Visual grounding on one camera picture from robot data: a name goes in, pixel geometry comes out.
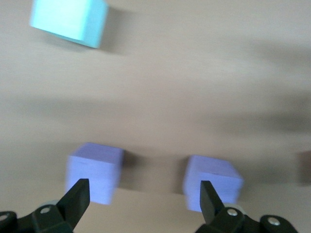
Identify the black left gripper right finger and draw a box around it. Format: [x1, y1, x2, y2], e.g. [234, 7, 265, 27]
[195, 181, 298, 233]

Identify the light blue foam cube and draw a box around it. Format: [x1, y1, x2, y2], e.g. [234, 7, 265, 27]
[29, 0, 109, 49]

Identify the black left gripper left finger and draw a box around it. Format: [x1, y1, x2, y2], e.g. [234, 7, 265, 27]
[0, 179, 90, 233]

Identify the purple foam cube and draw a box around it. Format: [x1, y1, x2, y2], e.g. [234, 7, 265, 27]
[65, 142, 125, 205]
[182, 154, 245, 212]

